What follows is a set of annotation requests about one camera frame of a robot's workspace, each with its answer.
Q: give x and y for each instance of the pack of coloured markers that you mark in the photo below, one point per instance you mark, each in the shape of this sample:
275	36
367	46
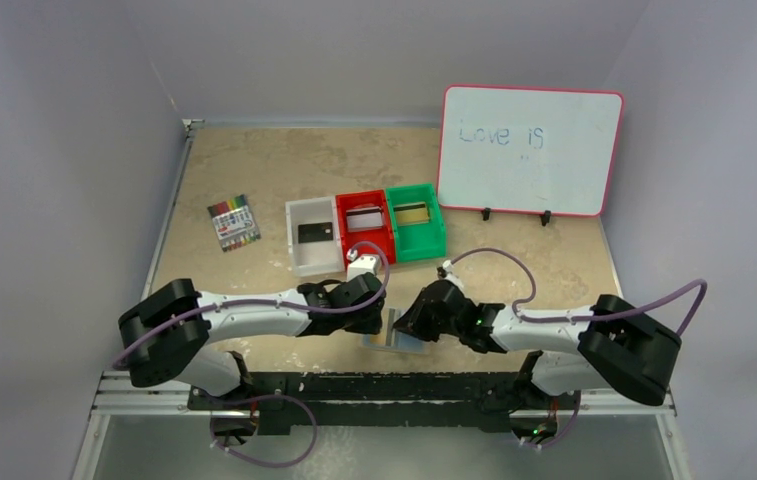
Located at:
234	223

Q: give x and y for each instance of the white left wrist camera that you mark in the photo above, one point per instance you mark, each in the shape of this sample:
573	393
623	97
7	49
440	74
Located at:
359	264

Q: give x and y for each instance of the red plastic bin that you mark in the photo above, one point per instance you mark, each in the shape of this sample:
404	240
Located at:
383	238

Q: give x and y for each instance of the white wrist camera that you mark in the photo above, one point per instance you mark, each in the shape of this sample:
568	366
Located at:
359	264
446	272

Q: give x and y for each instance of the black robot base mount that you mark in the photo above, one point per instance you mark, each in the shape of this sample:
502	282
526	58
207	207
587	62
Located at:
492	402

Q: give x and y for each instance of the green plastic bin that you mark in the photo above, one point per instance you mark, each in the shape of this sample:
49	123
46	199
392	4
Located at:
417	242

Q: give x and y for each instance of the aluminium frame rail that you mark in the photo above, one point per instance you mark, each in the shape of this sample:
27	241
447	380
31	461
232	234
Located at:
116	394

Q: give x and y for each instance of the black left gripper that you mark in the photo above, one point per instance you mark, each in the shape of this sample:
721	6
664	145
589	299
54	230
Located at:
370	299

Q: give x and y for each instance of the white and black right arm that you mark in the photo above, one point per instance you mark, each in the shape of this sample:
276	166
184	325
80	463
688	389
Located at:
610	344

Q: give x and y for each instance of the white card with stripe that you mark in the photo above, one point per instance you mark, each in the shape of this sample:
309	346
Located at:
364	219

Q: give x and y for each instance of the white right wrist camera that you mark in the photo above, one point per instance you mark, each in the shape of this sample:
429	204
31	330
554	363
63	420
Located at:
446	272

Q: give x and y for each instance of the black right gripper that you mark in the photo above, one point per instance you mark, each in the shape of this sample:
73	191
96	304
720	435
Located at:
422	312

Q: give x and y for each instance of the black card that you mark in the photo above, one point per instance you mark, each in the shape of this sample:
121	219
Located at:
315	232

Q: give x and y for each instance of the white plastic bin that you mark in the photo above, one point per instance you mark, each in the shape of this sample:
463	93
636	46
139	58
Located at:
317	258

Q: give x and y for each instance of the pink framed whiteboard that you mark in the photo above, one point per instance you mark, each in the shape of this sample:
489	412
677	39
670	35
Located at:
528	150

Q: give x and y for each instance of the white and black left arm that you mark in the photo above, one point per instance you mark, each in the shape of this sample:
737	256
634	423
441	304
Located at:
169	336

